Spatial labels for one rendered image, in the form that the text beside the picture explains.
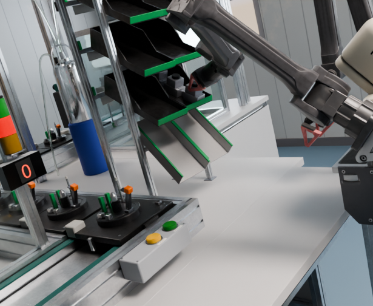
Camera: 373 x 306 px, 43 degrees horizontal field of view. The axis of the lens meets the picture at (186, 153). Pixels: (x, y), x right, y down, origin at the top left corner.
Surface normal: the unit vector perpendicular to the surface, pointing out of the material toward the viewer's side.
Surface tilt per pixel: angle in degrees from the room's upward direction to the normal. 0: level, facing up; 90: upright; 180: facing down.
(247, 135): 90
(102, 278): 90
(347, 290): 0
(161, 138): 45
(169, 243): 90
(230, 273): 0
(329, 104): 62
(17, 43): 90
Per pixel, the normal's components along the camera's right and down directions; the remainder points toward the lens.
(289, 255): -0.25, -0.93
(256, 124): 0.77, -0.01
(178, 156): 0.29, -0.62
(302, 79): 0.08, 0.15
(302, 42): -0.60, 0.37
